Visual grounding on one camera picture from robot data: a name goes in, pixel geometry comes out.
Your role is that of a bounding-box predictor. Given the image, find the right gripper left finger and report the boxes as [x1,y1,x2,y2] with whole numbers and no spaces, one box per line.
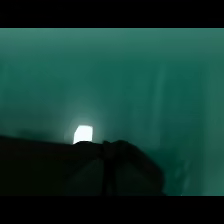
[65,141,109,196]

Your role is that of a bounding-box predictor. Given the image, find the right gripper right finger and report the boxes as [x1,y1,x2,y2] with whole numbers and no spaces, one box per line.
[106,139,167,196]

